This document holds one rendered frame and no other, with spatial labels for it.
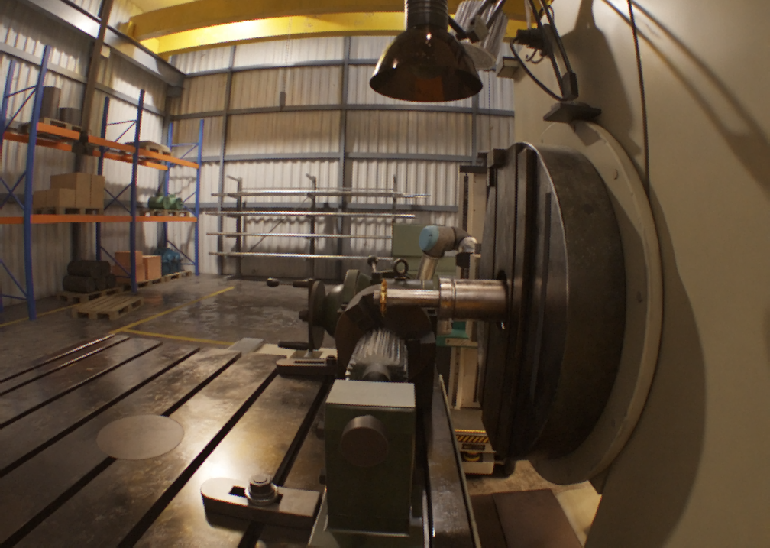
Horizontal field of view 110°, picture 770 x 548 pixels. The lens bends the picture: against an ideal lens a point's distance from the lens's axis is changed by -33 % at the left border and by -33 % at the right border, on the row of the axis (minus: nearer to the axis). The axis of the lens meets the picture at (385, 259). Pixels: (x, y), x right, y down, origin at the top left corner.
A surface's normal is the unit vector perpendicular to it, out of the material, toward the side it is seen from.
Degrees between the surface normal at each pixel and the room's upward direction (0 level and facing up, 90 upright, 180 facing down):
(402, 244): 90
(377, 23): 90
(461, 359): 90
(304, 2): 90
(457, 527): 0
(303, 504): 0
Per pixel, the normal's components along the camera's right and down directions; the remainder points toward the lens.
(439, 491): 0.03, -1.00
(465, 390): -0.19, 0.07
